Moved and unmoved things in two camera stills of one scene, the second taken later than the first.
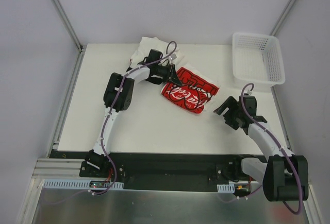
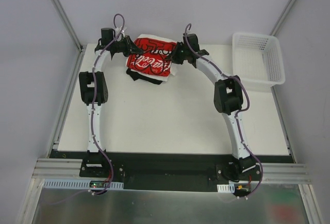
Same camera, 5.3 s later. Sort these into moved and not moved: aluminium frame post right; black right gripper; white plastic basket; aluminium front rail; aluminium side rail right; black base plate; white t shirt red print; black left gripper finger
Moved: black right gripper; black left gripper finger; white t shirt red print
Not moved: aluminium front rail; aluminium frame post right; black base plate; white plastic basket; aluminium side rail right
